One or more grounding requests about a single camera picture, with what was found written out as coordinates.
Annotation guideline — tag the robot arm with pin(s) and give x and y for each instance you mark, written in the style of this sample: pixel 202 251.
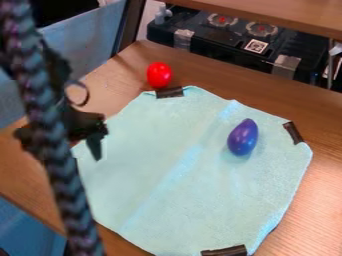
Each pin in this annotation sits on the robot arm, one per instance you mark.
pixel 50 140

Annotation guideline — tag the purple toy eggplant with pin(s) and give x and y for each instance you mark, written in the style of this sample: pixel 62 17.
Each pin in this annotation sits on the purple toy eggplant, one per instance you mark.
pixel 243 137

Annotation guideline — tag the light blue cloth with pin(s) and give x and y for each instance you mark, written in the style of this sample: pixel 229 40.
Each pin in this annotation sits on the light blue cloth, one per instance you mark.
pixel 187 173

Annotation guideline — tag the red toy tomato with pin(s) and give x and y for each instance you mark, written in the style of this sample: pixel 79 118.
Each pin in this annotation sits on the red toy tomato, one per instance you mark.
pixel 159 74

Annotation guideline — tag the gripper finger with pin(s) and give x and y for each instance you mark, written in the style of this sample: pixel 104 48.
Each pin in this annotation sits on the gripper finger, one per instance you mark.
pixel 95 148

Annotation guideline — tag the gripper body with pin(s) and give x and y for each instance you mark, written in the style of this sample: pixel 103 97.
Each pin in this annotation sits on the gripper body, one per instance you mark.
pixel 85 122

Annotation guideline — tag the tap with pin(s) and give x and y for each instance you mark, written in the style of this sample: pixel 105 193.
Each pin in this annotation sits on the tap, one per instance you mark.
pixel 162 13

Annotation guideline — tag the toy stove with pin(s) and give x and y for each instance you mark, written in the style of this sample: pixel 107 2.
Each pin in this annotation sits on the toy stove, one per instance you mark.
pixel 231 40

